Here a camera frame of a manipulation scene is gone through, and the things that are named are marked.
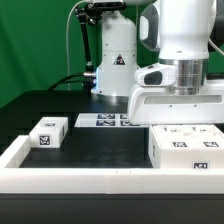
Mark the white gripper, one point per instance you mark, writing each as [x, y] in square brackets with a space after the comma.
[150, 101]

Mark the white cabinet door panel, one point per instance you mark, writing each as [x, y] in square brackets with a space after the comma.
[173, 136]

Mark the white cabinet body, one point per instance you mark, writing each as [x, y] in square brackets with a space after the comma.
[193, 157]

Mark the white cabinet top block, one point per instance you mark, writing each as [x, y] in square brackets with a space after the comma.
[49, 132]

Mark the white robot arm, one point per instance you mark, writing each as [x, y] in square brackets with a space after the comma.
[155, 56]

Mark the white marker base plate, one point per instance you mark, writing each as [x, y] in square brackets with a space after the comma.
[99, 120]

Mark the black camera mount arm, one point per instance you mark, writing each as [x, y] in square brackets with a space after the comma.
[87, 16]

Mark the white U-shaped fence wall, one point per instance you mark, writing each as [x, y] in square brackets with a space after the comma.
[14, 179]

